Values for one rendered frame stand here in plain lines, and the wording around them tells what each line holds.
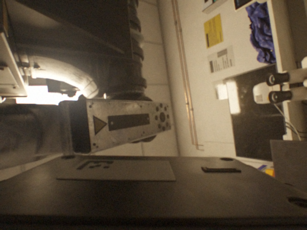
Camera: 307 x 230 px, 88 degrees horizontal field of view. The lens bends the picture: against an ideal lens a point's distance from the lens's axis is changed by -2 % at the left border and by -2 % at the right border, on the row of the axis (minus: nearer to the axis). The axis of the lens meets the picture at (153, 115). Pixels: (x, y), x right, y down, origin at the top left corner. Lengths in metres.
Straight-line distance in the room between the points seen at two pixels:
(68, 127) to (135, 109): 0.13
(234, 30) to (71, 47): 1.73
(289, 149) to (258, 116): 0.48
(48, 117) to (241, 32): 1.79
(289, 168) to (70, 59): 1.06
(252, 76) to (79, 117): 1.37
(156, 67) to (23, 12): 2.20
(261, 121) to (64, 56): 1.36
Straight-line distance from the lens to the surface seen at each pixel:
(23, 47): 0.34
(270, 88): 0.96
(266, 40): 1.42
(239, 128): 1.57
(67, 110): 0.25
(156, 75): 2.35
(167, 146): 2.34
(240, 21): 1.92
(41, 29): 0.30
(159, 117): 0.39
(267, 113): 1.45
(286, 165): 1.10
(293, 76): 0.71
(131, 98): 0.42
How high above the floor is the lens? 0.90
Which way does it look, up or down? 55 degrees up
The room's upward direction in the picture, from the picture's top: 99 degrees counter-clockwise
